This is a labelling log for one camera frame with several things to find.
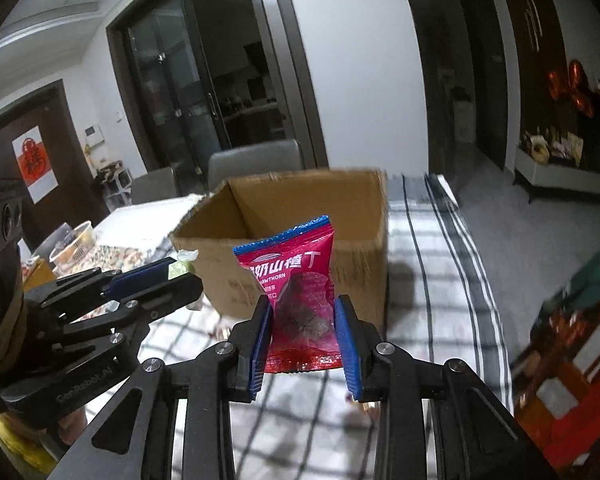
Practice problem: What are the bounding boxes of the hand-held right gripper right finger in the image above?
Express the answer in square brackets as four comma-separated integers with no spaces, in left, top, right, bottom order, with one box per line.
[332,294,561,480]

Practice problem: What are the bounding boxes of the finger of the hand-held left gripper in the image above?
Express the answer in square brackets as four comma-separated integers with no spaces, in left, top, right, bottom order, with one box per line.
[60,272,204,341]
[27,257,181,308]

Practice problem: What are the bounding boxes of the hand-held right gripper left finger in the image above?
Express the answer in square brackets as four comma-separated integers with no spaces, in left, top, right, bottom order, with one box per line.
[47,302,276,480]

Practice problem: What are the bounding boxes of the pale green candy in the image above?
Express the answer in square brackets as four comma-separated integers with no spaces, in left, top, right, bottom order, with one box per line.
[167,249,201,281]

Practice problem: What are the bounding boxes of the red snack packet blue edges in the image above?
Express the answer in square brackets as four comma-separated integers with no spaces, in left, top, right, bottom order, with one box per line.
[232,215,348,373]

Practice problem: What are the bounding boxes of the brown cardboard box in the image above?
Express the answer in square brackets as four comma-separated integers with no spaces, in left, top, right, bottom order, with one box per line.
[170,169,390,333]

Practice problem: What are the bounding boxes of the person's left forearm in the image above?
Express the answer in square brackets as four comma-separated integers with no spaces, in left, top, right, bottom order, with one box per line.
[0,300,31,378]

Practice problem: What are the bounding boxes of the person's left hand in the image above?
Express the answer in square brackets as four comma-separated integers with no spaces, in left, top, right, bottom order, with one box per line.
[45,402,87,453]

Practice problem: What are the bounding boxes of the floral tablecloth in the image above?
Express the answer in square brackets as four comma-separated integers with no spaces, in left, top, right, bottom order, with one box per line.
[22,194,211,321]

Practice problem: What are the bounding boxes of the clear plastic container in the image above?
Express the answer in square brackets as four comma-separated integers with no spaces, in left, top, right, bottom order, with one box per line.
[49,220,97,268]

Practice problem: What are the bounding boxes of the grey chair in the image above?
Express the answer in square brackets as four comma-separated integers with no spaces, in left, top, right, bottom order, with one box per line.
[207,138,306,193]
[130,166,178,206]

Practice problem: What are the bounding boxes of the white storage rack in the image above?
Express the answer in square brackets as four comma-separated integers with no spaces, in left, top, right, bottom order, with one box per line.
[95,160,133,211]

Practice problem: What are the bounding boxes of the checked white tablecloth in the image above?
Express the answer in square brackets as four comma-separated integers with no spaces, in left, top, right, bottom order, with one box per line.
[85,172,513,480]

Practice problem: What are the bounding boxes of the brown wooden door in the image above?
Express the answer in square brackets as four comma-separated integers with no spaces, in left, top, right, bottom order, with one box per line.
[0,80,111,251]

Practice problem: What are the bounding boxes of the red and white door poster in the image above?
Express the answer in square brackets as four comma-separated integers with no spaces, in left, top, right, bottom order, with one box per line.
[11,125,58,204]

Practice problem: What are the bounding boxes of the glass sliding door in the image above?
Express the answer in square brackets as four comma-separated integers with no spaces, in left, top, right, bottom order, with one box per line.
[107,0,331,196]

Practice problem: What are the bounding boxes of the wooden chair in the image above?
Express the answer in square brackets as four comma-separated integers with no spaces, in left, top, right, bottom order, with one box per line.
[512,260,600,471]

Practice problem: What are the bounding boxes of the red cloth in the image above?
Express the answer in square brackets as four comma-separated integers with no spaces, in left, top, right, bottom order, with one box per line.
[540,380,600,471]

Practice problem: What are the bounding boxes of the white bin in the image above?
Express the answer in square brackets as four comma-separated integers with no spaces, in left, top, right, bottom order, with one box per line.
[452,87,476,143]

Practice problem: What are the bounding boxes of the green cloth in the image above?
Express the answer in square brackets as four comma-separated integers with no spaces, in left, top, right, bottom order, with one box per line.
[542,247,600,321]

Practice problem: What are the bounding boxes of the low sideboard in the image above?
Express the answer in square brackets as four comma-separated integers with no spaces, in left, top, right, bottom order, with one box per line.
[512,95,600,206]

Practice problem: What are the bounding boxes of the round basket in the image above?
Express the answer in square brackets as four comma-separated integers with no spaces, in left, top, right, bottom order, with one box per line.
[522,132,551,162]

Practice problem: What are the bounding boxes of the dark interior door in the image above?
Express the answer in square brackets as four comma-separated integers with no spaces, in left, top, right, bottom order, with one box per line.
[460,0,510,171]

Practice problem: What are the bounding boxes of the red balloons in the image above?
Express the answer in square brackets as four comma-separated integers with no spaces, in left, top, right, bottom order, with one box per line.
[547,59,598,118]

